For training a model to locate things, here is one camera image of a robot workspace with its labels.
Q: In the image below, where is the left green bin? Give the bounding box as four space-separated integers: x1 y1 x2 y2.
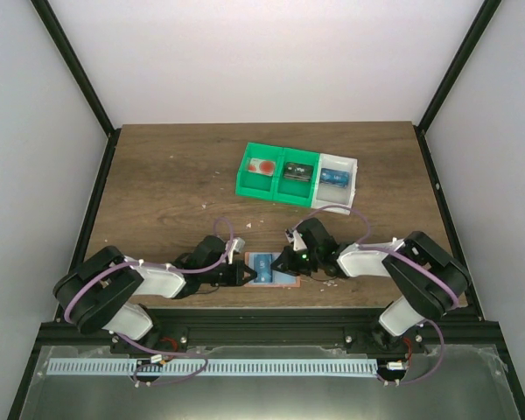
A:
235 143 284 200

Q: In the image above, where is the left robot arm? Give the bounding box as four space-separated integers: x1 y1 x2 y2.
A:
52 235 256 341

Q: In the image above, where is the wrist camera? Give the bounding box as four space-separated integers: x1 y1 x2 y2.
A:
285 228 307 253
226 237 245 264

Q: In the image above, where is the black frame post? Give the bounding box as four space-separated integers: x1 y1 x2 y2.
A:
29 0 117 137
416 0 504 132

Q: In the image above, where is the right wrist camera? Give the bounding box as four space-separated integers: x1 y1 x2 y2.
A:
285 228 307 253

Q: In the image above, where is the blue card in bin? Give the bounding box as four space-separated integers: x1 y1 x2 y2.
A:
319 168 350 188

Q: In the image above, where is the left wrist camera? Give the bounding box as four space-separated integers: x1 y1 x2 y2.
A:
226 237 245 264

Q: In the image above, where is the green bin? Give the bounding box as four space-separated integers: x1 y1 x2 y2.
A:
273 148 319 207
235 143 284 200

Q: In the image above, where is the light blue cable duct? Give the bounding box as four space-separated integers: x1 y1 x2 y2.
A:
46 358 378 378

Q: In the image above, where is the pink card holder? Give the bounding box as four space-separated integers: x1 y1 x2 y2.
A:
245 252 301 288

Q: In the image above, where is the right black frame post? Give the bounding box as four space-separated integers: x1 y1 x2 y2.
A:
416 0 504 132

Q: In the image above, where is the left black frame post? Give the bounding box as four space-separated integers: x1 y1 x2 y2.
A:
29 0 117 137

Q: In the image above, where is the black card in bin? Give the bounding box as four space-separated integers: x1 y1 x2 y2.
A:
283 162 314 182

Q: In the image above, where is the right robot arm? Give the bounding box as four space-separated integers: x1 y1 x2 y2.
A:
272 218 470 351

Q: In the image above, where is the red white card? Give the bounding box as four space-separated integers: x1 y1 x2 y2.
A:
247 157 276 177

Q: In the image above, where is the white bin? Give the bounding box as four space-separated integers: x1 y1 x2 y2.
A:
311 153 358 214

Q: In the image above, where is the black aluminium frame rail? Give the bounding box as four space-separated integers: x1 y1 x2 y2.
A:
34 308 500 355

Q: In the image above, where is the middle green bin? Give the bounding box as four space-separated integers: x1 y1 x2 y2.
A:
273 148 319 207

